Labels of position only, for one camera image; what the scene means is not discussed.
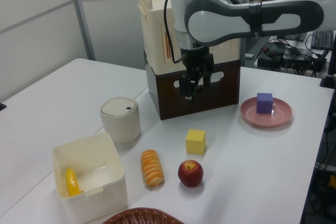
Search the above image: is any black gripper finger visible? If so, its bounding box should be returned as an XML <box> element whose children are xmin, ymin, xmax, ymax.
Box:
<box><xmin>202</xmin><ymin>68</ymin><xmax>213</xmax><ymax>91</ymax></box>
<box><xmin>179</xmin><ymin>74</ymin><xmax>197</xmax><ymax>106</ymax></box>

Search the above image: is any black monitor stand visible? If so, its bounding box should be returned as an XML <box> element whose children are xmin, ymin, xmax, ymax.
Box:
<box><xmin>319</xmin><ymin>31</ymin><xmax>336</xmax><ymax>88</ymax></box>

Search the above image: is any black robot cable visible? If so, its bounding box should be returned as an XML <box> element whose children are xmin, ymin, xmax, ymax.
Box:
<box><xmin>163</xmin><ymin>0</ymin><xmax>208</xmax><ymax>64</ymax></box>

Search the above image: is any black power strip with cables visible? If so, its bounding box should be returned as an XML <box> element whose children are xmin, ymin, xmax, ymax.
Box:
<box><xmin>257</xmin><ymin>41</ymin><xmax>329</xmax><ymax>78</ymax></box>

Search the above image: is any yellow black object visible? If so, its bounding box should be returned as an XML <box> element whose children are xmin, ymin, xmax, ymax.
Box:
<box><xmin>327</xmin><ymin>174</ymin><xmax>336</xmax><ymax>196</ymax></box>

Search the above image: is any dark brown crate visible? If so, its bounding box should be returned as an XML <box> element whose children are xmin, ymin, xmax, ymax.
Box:
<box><xmin>143</xmin><ymin>50</ymin><xmax>242</xmax><ymax>121</ymax></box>

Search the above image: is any cream lidded canister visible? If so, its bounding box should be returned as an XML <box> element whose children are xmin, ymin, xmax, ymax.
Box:
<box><xmin>99</xmin><ymin>97</ymin><xmax>141</xmax><ymax>145</ymax></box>

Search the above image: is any purple cube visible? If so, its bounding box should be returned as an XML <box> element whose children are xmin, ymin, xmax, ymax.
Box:
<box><xmin>256</xmin><ymin>92</ymin><xmax>274</xmax><ymax>114</ymax></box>

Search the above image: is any brown wicker basket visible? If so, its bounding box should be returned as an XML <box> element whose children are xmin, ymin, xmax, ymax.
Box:
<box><xmin>101</xmin><ymin>207</ymin><xmax>184</xmax><ymax>224</ymax></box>

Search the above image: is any cream square plastic container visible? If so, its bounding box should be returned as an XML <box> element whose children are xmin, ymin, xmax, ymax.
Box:
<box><xmin>51</xmin><ymin>132</ymin><xmax>129</xmax><ymax>223</ymax></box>

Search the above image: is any black keyboard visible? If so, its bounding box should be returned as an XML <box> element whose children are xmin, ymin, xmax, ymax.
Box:
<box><xmin>310</xmin><ymin>30</ymin><xmax>334</xmax><ymax>50</ymax></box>

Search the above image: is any black velcro strap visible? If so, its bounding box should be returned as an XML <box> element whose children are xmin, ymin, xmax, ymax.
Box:
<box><xmin>249</xmin><ymin>0</ymin><xmax>264</xmax><ymax>38</ymax></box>

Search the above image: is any cream plastic box with handles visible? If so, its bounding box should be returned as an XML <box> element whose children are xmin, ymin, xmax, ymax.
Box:
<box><xmin>138</xmin><ymin>0</ymin><xmax>241</xmax><ymax>75</ymax></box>

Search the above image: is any red toy apple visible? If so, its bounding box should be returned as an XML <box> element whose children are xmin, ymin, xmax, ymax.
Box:
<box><xmin>177</xmin><ymin>159</ymin><xmax>204</xmax><ymax>188</ymax></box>

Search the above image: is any grey partition post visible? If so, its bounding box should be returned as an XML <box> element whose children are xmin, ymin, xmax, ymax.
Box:
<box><xmin>68</xmin><ymin>0</ymin><xmax>96</xmax><ymax>61</ymax></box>

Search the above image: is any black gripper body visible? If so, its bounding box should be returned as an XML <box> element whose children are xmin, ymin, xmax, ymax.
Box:
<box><xmin>180</xmin><ymin>47</ymin><xmax>215</xmax><ymax>78</ymax></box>

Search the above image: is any yellow toy banana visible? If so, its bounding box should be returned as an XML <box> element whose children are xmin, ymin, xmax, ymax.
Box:
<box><xmin>65</xmin><ymin>167</ymin><xmax>84</xmax><ymax>197</ymax></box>

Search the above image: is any pink plate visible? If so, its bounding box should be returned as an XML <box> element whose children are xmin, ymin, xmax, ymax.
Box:
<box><xmin>240</xmin><ymin>97</ymin><xmax>293</xmax><ymax>127</ymax></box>

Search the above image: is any orange striped sliced toy loaf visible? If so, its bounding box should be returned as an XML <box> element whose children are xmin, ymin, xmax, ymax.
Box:
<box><xmin>140</xmin><ymin>150</ymin><xmax>165</xmax><ymax>188</ymax></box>

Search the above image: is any yellow cube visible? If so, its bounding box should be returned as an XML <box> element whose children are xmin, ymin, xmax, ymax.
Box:
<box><xmin>185</xmin><ymin>129</ymin><xmax>207</xmax><ymax>155</ymax></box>

